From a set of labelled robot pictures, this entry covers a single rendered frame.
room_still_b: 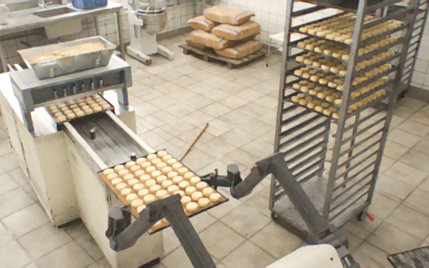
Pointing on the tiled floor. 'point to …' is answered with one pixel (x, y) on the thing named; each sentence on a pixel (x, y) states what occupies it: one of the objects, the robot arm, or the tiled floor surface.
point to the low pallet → (223, 56)
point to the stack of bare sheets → (421, 258)
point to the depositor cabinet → (48, 151)
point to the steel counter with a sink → (34, 13)
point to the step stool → (282, 42)
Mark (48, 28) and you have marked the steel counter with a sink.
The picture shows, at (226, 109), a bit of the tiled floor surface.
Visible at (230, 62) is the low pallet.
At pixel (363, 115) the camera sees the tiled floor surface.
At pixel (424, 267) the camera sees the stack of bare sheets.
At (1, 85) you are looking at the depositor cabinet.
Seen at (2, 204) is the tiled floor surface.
